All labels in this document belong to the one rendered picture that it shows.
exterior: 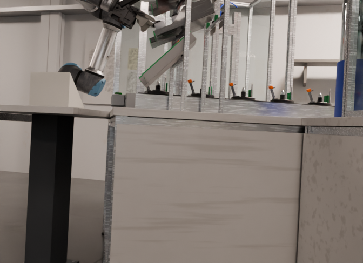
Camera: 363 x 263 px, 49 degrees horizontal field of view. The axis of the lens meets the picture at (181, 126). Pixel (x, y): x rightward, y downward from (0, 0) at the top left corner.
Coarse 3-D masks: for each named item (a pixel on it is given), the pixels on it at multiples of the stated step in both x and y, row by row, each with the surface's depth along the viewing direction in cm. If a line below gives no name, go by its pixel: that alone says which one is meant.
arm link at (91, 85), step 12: (108, 12) 219; (108, 24) 219; (120, 24) 221; (108, 36) 221; (96, 48) 223; (108, 48) 222; (96, 60) 222; (84, 72) 223; (96, 72) 221; (84, 84) 221; (96, 84) 221
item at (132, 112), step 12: (120, 108) 141; (132, 108) 142; (204, 120) 154; (216, 120) 148; (228, 120) 149; (240, 120) 150; (252, 120) 151; (264, 120) 152; (276, 120) 153; (288, 120) 154; (300, 120) 155
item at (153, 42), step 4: (204, 24) 191; (192, 28) 189; (196, 28) 192; (200, 28) 196; (172, 36) 189; (152, 40) 185; (164, 40) 190; (168, 40) 193; (172, 40) 197; (152, 44) 189; (156, 44) 192; (160, 44) 196; (152, 48) 197
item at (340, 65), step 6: (342, 60) 174; (342, 66) 173; (342, 72) 173; (336, 78) 178; (342, 78) 173; (336, 84) 177; (342, 84) 172; (336, 90) 177; (342, 90) 172; (336, 96) 176; (336, 102) 176; (336, 108) 176; (336, 114) 176
